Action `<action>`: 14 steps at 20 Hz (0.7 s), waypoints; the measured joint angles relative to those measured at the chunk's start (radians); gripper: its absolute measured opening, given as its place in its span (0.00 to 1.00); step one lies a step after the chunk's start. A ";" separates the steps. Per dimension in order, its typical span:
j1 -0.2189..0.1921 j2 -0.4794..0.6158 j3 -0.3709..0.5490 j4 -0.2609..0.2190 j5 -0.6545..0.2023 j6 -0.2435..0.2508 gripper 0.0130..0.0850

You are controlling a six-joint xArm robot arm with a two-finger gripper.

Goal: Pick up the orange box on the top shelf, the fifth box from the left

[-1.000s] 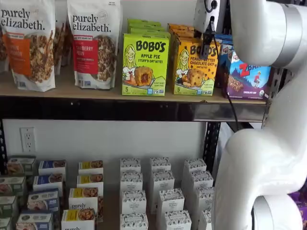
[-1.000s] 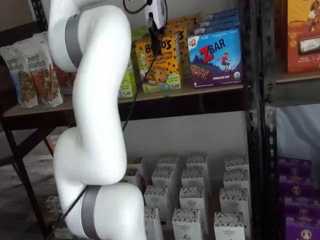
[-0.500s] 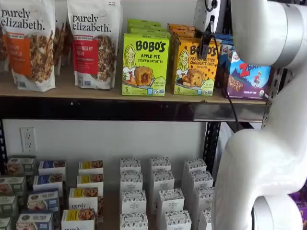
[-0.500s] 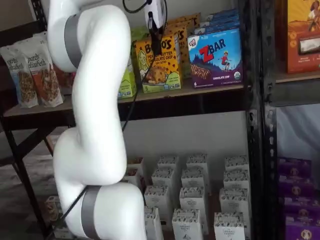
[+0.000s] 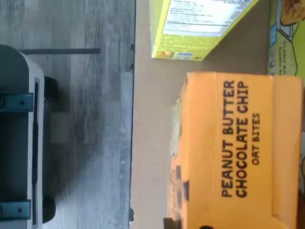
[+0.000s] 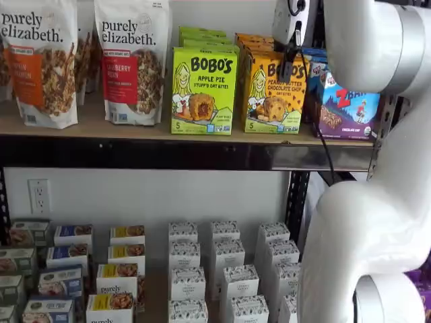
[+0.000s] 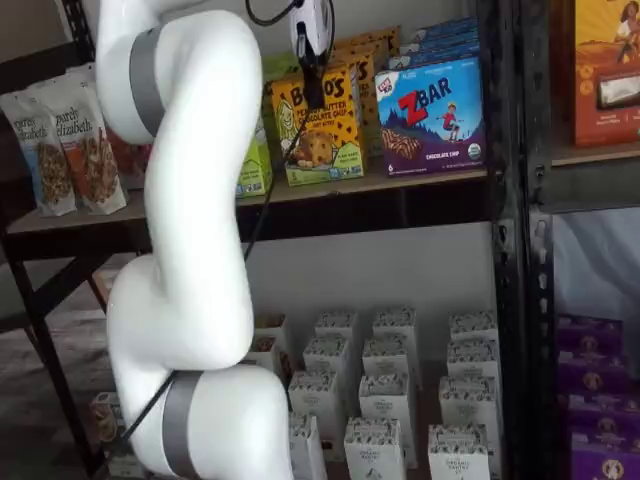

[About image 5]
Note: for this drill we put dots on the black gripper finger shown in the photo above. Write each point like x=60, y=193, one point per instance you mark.
x=171, y=224

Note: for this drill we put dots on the orange peanut butter oat box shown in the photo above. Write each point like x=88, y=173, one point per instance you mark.
x=238, y=143

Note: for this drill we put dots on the brown shelf board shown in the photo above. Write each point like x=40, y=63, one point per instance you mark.
x=150, y=119

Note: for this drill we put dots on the orange owl print box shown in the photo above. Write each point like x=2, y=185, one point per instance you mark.
x=303, y=164

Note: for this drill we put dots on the yellow-green nutrition facts box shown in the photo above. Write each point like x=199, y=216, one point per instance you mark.
x=195, y=23

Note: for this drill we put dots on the yellow-green cookie print box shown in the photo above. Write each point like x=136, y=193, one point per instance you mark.
x=288, y=47

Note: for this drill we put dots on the dark thin pole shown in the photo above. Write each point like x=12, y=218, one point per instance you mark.
x=59, y=51

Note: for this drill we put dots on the gray cart body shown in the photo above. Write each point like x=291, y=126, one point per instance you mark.
x=31, y=69

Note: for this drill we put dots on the black shelf edge rail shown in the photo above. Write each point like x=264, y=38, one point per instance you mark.
x=132, y=119

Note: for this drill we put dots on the teal metal bracket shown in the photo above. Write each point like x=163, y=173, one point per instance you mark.
x=15, y=210
x=16, y=102

